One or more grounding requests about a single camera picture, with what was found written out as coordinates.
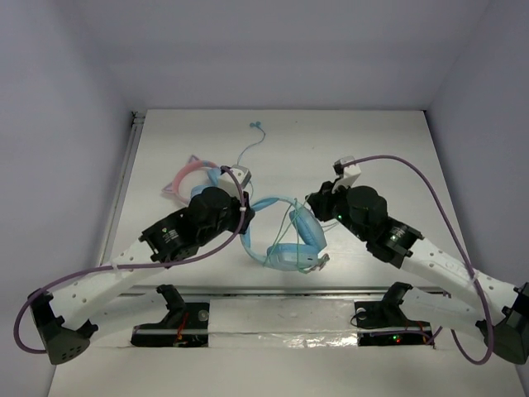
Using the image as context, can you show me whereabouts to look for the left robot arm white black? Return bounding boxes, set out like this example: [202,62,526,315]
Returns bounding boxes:
[28,186,255,366]

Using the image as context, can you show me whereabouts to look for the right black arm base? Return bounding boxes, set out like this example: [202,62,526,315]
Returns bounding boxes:
[350,282,439,347]

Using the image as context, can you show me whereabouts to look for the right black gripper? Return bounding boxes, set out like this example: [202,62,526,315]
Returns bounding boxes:
[307,177,369,242]

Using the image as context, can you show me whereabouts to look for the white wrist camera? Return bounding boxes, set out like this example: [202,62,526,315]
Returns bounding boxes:
[218,165,251,196]
[332,155,361,193]

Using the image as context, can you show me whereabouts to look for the light blue headphones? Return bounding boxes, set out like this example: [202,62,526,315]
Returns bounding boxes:
[241,196,330,274]

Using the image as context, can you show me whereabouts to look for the pink blue cat-ear headphones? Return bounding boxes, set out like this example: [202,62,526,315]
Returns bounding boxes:
[161,155,221,205]

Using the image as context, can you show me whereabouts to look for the aluminium rail front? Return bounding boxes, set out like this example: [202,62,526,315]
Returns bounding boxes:
[115,285,451,297]

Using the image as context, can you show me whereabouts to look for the aluminium rail left side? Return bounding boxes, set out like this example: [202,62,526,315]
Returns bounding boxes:
[96,111,146,266]

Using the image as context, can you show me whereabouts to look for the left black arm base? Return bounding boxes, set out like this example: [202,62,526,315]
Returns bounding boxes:
[131,285,210,348]

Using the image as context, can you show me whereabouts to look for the green headphone cable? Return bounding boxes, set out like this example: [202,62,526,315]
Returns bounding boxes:
[262,196,336,275]

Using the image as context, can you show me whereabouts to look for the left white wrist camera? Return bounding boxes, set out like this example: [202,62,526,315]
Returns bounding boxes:
[218,165,251,196]

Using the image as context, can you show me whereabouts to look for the blue cat headphone cable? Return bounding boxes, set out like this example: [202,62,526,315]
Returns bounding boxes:
[236,120,268,199]

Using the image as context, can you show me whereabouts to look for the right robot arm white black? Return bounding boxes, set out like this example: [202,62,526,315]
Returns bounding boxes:
[307,181,528,365]

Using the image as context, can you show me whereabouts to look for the aluminium rail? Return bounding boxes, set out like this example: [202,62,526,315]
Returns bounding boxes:
[115,285,451,297]
[96,111,146,266]

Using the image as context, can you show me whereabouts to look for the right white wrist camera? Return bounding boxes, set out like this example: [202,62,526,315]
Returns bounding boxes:
[332,155,361,193]

